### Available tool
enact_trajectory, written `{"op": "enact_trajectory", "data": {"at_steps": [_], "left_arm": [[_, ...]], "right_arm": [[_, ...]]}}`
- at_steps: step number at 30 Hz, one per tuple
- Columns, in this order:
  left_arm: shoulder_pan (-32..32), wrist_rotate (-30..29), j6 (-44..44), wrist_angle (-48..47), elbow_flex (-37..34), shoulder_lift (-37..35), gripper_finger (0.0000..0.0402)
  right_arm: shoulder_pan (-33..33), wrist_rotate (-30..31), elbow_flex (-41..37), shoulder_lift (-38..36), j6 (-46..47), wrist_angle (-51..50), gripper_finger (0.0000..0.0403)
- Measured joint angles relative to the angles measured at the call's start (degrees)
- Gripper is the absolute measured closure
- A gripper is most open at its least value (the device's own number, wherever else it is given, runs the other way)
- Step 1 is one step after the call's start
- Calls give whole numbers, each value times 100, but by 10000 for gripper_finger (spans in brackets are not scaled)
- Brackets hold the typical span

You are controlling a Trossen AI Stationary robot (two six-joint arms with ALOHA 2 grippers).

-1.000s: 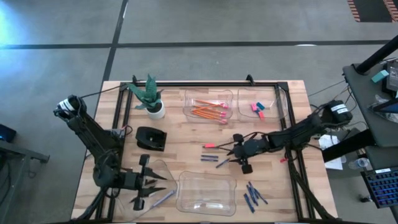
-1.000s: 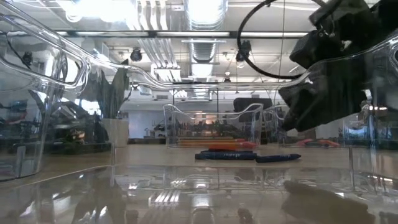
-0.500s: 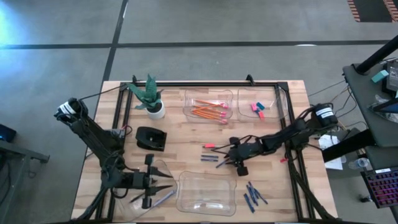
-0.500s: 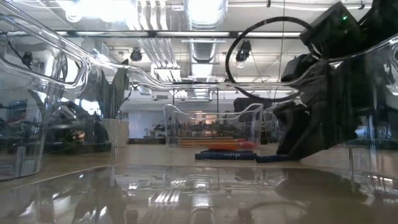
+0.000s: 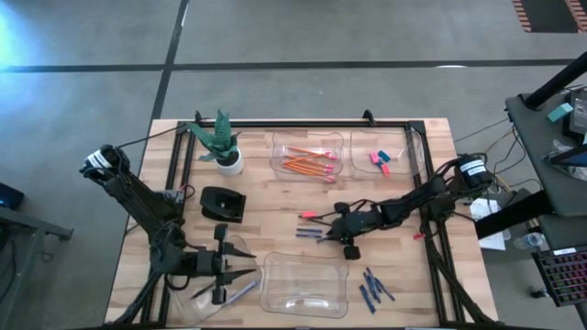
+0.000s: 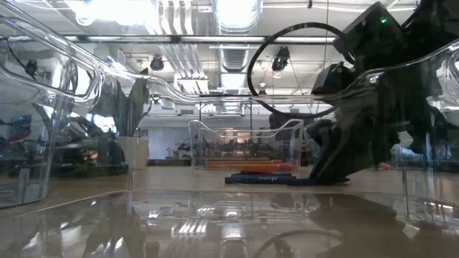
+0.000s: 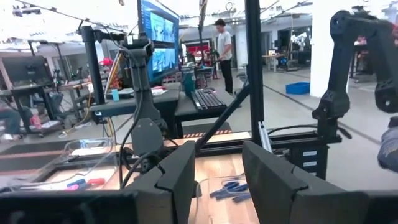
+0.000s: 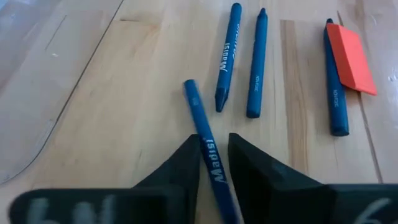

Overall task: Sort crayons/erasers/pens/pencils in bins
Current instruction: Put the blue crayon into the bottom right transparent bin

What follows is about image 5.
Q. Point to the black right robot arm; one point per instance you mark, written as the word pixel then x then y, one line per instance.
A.
pixel 413 201

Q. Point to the black pen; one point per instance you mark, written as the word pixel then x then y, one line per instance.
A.
pixel 202 292

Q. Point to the white plant pot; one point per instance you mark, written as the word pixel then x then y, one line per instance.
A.
pixel 231 168

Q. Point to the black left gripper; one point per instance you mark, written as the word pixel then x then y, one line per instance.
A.
pixel 206 265

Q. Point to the pink eraser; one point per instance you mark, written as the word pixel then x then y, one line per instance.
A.
pixel 308 214
pixel 374 158

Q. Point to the black device with blue light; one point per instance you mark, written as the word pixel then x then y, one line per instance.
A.
pixel 9 197

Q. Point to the black diagonal pole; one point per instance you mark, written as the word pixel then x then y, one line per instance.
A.
pixel 555 84

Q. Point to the white paper sheet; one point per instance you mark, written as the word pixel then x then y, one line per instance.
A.
pixel 493 241

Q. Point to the black frame clamp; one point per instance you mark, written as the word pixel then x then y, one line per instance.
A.
pixel 198 117
pixel 368 117

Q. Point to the grey metal cart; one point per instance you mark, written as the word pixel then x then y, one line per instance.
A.
pixel 27 224

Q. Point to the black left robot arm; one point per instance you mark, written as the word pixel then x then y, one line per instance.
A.
pixel 137 201

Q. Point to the tablet with blue screen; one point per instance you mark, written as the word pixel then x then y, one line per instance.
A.
pixel 575 159

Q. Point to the black diagonal frame strut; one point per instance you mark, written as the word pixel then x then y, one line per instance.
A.
pixel 137 300
pixel 458 293

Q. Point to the clear water bottle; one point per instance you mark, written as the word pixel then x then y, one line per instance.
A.
pixel 532 240

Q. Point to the green potted plant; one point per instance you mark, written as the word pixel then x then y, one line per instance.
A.
pixel 220 137

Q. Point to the dark blue crayon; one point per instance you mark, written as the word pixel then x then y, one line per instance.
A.
pixel 308 230
pixel 308 235
pixel 384 289
pixel 370 274

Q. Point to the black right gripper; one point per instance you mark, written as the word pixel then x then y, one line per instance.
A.
pixel 357 222

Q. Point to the grey left arm base plate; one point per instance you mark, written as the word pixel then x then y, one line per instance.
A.
pixel 172 196

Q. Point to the black box device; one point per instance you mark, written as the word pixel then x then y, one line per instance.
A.
pixel 579 114

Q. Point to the clear plastic bin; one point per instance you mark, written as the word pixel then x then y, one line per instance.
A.
pixel 284 275
pixel 206 311
pixel 280 139
pixel 403 137

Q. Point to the black desk crossbar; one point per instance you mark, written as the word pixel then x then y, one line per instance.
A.
pixel 513 215

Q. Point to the teal box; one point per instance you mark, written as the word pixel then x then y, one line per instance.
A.
pixel 560 112

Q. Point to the black striped floor mat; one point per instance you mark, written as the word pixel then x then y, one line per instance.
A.
pixel 550 16

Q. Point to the red marker pen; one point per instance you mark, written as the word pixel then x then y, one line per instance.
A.
pixel 418 236

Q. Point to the dark grey side desk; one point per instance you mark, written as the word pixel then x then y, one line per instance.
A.
pixel 532 137

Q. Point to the black backlit keyboard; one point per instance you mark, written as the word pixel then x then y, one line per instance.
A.
pixel 566 277

